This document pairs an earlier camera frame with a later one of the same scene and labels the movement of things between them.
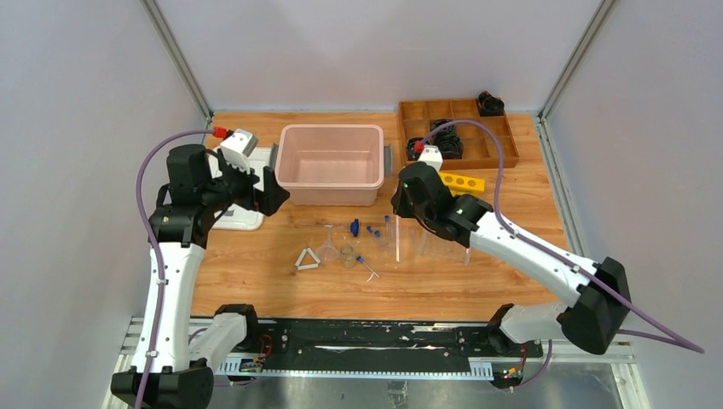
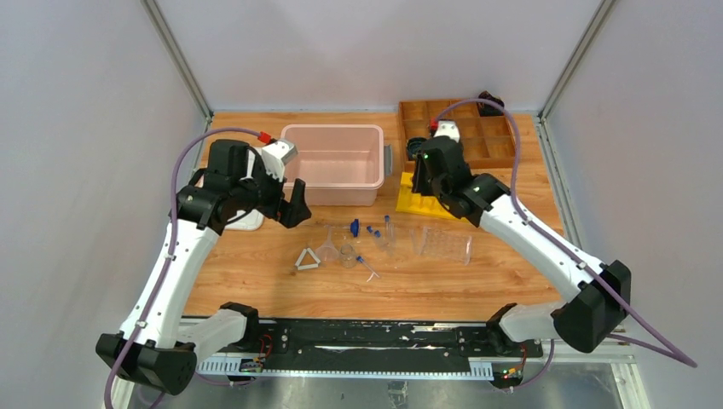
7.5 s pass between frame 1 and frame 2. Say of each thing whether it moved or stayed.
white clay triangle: stayed
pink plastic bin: stayed
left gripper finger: moved
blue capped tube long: stayed
